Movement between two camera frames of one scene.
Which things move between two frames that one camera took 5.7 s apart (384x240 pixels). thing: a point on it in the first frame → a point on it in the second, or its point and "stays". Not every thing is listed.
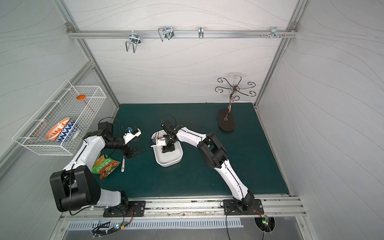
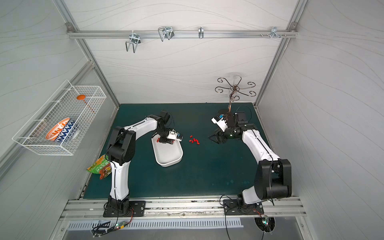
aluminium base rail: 197,207 stays
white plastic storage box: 168,158 stays
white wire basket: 57,127 stays
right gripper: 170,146 → 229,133
